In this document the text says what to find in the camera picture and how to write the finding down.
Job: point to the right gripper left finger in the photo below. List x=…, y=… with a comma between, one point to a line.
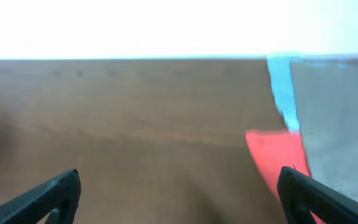
x=56, y=199

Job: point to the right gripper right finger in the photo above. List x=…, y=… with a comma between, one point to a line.
x=302, y=198

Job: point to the red orange garment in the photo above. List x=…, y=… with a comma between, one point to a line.
x=272, y=150

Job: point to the khaki beige garment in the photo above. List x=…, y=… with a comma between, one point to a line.
x=327, y=107

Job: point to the light blue garment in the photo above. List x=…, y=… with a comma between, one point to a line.
x=279, y=68

